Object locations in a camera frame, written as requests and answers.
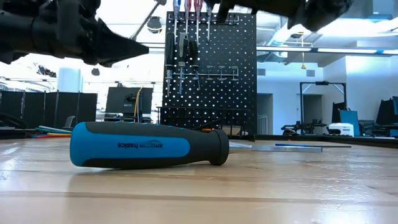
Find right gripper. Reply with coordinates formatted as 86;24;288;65
216;0;308;25

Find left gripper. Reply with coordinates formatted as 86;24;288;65
32;0;150;68

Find small blue clear-handle screwdriver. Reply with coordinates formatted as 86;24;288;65
205;2;214;43

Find grey black handle nut driver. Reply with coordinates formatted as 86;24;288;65
129;0;168;41

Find grey black handle screwdriver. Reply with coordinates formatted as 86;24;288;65
177;32;190;95

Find blue black handle screwdriver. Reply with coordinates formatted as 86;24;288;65
68;121;323;170

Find blue T-handle hex key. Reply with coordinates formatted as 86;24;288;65
274;142;353;149

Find black dome ceiling fixture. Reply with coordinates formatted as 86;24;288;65
146;16;163;34

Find black computer monitor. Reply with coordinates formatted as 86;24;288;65
104;86;154;123

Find black metal pegboard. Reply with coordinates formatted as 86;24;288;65
159;11;258;134

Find black partition screens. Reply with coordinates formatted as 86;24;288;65
0;90;98;129

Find yellow ceiling pendant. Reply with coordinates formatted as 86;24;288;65
300;32;307;70

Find white box device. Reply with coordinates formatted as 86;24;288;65
328;122;355;137

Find blue box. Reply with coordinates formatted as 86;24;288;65
338;108;361;136

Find black equipment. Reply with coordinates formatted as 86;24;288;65
375;96;398;127

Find silver hook rail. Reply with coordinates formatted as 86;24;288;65
167;12;241;26

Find yellow cable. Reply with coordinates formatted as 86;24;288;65
132;86;146;122

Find silver ring holder rail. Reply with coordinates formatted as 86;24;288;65
165;63;240;82

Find black metal rack frame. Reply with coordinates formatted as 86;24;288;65
299;80;348;133

